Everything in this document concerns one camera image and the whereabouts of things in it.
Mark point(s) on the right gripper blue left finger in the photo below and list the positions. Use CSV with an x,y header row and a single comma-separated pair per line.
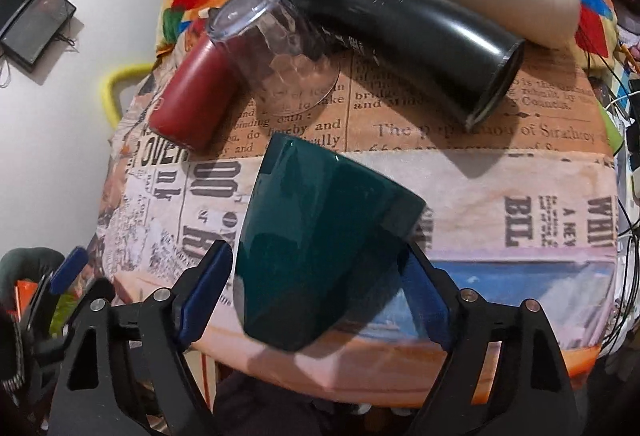
x,y
198,290

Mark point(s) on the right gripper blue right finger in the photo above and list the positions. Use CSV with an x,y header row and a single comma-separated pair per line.
x,y
429,310

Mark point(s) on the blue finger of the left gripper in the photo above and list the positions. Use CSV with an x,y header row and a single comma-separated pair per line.
x,y
68,271

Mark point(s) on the dark green ceramic cup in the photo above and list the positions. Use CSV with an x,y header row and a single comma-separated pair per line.
x,y
320,231

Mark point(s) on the newspaper print tablecloth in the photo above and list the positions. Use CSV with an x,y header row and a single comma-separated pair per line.
x,y
522,207

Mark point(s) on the red thermos bottle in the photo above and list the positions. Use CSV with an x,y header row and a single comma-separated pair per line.
x,y
197,98

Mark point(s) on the light green bottle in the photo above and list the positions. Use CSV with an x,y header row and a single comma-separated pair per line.
x,y
613,135

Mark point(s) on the clear plastic tumbler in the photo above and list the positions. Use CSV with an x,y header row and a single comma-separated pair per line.
x,y
278,54

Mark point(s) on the black thermos bottle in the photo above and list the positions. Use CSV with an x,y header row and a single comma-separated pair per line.
x,y
461,59

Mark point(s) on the yellow padded rail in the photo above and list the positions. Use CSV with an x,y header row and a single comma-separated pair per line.
x,y
114,83

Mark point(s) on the small wall mounted monitor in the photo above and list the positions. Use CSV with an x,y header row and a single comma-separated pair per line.
x,y
34,29

